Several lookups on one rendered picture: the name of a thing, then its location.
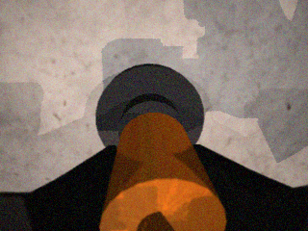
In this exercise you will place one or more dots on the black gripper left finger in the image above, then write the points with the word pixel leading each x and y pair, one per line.
pixel 72 202

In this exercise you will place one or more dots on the orange knob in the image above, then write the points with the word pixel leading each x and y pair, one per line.
pixel 158 182

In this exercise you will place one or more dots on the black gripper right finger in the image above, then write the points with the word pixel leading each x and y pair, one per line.
pixel 252 201

